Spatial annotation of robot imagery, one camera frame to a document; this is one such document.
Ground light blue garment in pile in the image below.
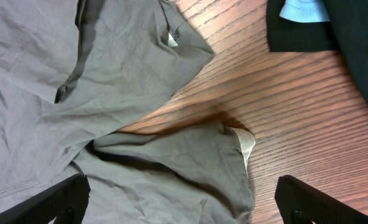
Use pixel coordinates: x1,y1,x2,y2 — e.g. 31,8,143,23
279,0,330,23

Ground grey shorts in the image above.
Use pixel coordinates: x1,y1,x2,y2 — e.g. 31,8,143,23
0,0,255,223

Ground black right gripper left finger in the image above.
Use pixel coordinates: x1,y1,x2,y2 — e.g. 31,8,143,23
0,174,91,224

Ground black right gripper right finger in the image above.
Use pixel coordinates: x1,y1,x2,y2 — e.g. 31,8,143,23
275,175,368,224

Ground black garment in pile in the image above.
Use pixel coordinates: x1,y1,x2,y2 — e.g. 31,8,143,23
266,0,368,104

